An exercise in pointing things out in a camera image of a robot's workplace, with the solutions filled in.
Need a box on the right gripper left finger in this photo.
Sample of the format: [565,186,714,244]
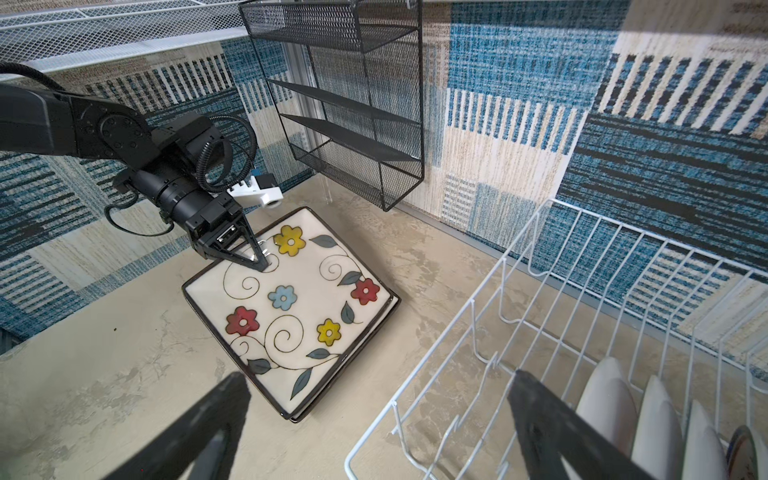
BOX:
[107,372,251,479]

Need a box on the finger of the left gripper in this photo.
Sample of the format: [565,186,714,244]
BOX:
[200,221,269,272]

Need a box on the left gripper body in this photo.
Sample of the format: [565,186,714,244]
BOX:
[179,194,245,252]

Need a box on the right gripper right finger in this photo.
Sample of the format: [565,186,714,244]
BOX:
[507,369,650,479]

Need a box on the white round plate one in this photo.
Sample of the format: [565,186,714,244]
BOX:
[576,357,638,456]

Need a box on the white round plate two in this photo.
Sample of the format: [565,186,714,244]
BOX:
[631,375,684,479]

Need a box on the floral square plate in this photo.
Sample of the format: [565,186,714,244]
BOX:
[287,293,402,424]

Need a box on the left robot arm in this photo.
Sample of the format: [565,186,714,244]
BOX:
[1,62,269,272]

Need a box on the white round plate three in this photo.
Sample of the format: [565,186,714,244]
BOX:
[681,400,727,480]

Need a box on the white round plate four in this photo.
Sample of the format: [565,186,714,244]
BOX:
[726,425,768,480]

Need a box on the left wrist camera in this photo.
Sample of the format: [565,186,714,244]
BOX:
[227,174,283,209]

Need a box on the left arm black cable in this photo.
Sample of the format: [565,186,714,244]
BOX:
[103,113,260,239]

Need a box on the white wire dish rack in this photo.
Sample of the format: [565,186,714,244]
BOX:
[344,199,767,479]

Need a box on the black wire shelf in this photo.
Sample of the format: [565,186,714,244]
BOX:
[238,1,425,211]

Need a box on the white mesh wall basket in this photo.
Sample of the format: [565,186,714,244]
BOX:
[1,1,247,72]

